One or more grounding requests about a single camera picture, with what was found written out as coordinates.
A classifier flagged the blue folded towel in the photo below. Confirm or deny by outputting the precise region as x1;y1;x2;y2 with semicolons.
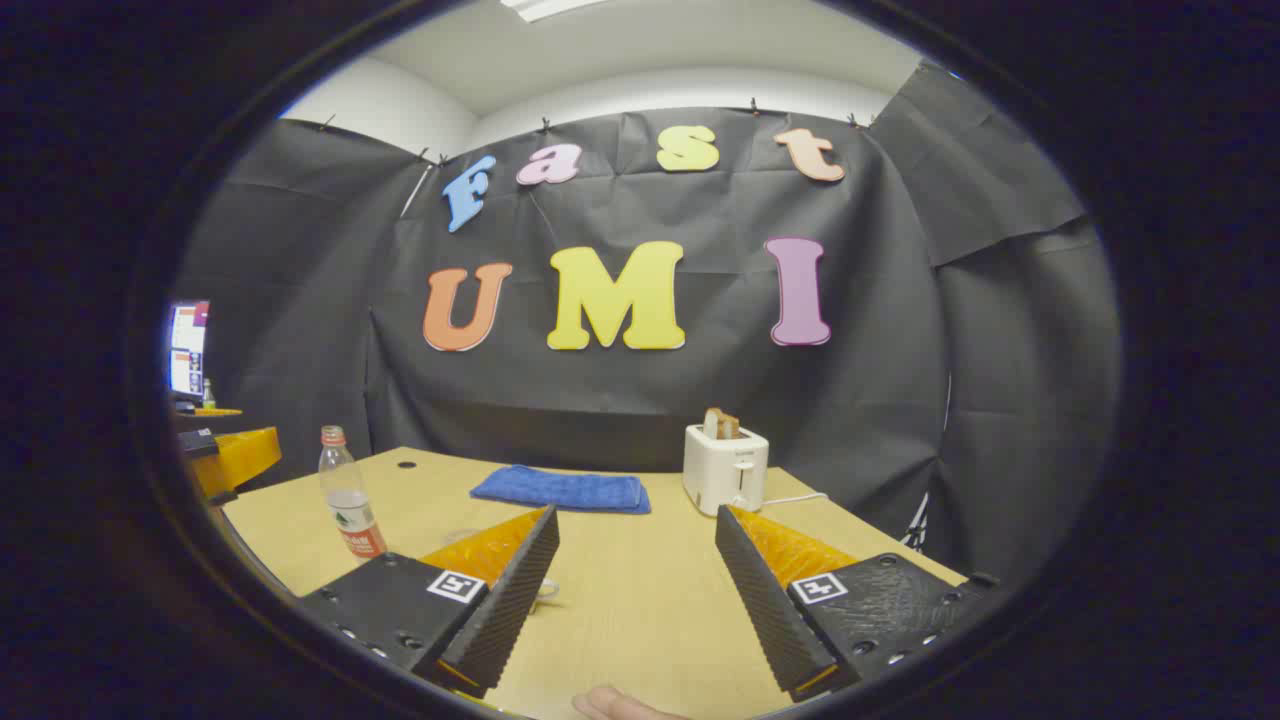
470;465;652;515

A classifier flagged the ceiling light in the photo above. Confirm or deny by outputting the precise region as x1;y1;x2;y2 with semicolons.
500;0;611;23

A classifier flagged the white toaster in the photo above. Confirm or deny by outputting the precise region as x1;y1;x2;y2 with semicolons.
683;422;770;517

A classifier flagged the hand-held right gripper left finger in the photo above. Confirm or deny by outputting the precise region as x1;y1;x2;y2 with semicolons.
298;505;561;701

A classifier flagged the clear plastic water bottle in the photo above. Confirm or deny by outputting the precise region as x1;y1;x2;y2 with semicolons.
318;425;389;559

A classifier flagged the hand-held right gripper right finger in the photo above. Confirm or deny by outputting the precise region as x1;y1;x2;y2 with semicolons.
714;504;1001;704

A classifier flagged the computer monitor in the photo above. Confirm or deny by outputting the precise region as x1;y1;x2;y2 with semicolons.
166;300;211;399

